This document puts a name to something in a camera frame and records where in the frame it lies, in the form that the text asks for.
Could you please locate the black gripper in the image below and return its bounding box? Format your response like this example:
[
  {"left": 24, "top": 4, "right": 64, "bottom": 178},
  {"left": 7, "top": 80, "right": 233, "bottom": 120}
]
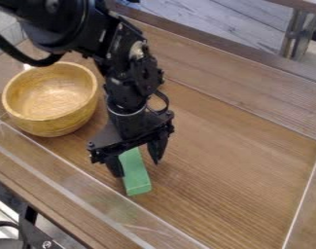
[{"left": 87, "top": 104, "right": 174, "bottom": 178}]

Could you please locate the green rectangular stick block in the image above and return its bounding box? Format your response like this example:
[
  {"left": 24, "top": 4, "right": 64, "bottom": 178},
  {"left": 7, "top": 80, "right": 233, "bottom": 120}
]
[{"left": 118, "top": 148, "right": 152, "bottom": 196}]

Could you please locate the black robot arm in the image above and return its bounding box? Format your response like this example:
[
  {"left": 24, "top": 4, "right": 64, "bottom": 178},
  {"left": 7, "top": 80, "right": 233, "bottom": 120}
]
[{"left": 0, "top": 0, "right": 174, "bottom": 177}]

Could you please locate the brown wooden bowl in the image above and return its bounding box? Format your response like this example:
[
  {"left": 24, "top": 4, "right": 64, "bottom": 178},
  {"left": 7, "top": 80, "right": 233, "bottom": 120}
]
[{"left": 1, "top": 61, "right": 99, "bottom": 137}]

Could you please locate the metal table leg background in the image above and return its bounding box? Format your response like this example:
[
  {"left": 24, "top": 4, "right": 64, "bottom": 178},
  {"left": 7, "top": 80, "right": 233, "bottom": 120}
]
[{"left": 279, "top": 9, "right": 316, "bottom": 61}]

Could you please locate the clear acrylic barrier wall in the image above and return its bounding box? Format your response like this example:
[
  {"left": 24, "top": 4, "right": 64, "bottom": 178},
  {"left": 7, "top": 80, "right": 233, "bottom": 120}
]
[{"left": 0, "top": 116, "right": 207, "bottom": 249}]

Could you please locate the black table frame leg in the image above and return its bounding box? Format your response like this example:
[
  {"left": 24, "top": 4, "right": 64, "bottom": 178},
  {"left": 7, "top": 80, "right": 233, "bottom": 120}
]
[{"left": 0, "top": 202, "right": 67, "bottom": 249}]

